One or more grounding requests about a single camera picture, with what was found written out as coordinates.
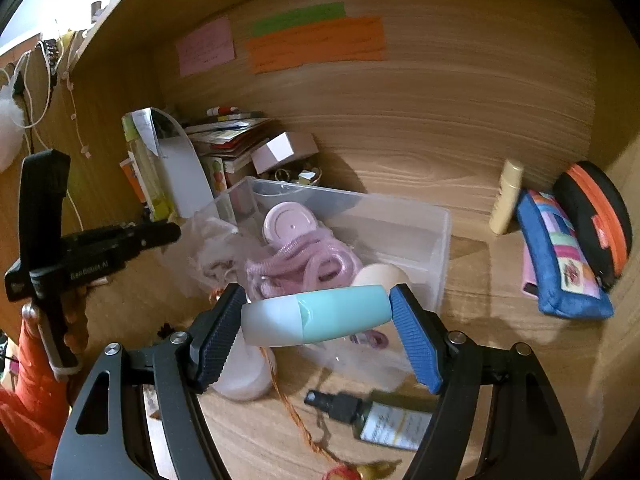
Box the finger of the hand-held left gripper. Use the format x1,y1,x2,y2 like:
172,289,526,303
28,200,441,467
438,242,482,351
111,221,182,262

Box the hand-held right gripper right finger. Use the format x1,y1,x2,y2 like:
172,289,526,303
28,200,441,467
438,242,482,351
389,283,583,480

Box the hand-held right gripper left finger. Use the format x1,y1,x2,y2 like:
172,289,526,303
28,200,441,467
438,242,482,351
50,283,249,480

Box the clear plastic bag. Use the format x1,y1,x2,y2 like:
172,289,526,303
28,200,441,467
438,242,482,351
187,210,241,286

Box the teal and white bottle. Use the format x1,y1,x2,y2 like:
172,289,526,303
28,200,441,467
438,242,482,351
241,284,393,348

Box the clear plastic storage box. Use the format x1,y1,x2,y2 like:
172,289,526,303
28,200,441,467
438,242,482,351
177,176,452,386

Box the pink hose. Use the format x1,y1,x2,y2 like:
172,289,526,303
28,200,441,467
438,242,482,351
245,230,391,351

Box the pink round lid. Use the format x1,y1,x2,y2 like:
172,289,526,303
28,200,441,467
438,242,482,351
262,201,319,245

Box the person's left forearm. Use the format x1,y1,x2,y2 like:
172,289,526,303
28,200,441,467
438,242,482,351
0,317,71,480

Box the wooden desktop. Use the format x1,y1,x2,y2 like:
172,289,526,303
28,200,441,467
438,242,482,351
65,160,616,480

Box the person's left hand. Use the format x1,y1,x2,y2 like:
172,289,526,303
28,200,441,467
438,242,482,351
62,284,93,362

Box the white round container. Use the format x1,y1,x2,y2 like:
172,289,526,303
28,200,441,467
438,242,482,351
212,345,273,402

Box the orange tube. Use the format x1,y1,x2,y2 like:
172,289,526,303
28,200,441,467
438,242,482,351
119,157,151,206

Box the yellow green bottle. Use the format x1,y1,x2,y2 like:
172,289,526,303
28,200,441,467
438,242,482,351
121,112,176,221

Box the white curved plastic stand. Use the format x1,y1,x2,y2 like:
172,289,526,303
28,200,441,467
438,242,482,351
150,107,221,218

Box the dark green spray bottle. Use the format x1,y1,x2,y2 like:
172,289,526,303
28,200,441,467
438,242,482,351
304,389,436,452

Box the fruit print box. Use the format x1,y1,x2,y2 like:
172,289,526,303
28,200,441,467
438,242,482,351
200,152,251,196

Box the white receipt paper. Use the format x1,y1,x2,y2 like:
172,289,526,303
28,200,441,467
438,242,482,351
131,107,166,158

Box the stack of books and papers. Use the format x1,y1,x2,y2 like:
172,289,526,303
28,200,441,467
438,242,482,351
182,105,273,161

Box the pink flat case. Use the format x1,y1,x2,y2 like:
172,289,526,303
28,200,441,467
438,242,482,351
521,245,543,297

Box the small white box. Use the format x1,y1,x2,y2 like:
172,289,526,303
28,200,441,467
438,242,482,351
250,131,319,175

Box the spotted hair band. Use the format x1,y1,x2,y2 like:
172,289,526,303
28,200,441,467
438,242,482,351
37,35,63,121

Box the red charm with gold bell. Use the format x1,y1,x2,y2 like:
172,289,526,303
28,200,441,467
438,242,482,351
265,345,403,480

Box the blue patchwork pouch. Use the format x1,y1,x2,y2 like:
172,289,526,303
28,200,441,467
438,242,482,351
515,189,615,320

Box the cream tube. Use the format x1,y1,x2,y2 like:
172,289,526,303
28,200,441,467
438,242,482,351
489,159,525,235

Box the pink paper note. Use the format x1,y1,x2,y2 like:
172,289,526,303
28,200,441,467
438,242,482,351
175,15,236,78

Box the black case with orange zipper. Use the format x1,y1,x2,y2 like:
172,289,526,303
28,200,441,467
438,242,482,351
552,161,633,292

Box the orange paper note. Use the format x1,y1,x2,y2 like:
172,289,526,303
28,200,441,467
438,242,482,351
246,16,388,75

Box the green paper note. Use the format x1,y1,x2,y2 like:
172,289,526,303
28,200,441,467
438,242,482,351
250,2,347,37

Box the white cable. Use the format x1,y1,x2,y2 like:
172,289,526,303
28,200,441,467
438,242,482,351
0,35,87,231

